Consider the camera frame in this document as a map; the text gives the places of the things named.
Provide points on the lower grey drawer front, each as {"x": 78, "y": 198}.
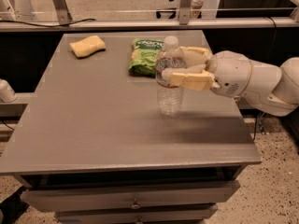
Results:
{"x": 144, "y": 214}

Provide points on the clear plastic water bottle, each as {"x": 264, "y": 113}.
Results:
{"x": 169, "y": 96}

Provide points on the grey wooden drawer cabinet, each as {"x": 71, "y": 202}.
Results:
{"x": 90, "y": 124}

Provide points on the green snack bag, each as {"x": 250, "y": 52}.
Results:
{"x": 144, "y": 55}

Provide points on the white cylindrical canister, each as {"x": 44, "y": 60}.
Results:
{"x": 7, "y": 94}

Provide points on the grey drawer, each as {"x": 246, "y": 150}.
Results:
{"x": 144, "y": 214}
{"x": 64, "y": 200}

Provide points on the aluminium frame rail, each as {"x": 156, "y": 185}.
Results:
{"x": 92, "y": 25}

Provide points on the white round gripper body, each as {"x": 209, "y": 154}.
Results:
{"x": 230, "y": 73}

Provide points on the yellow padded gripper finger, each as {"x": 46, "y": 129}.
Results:
{"x": 194, "y": 78}
{"x": 197, "y": 54}

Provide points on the yellow sponge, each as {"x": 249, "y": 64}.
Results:
{"x": 87, "y": 46}

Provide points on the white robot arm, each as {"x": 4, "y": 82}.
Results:
{"x": 266, "y": 87}

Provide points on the upper grey drawer front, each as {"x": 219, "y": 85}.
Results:
{"x": 64, "y": 200}

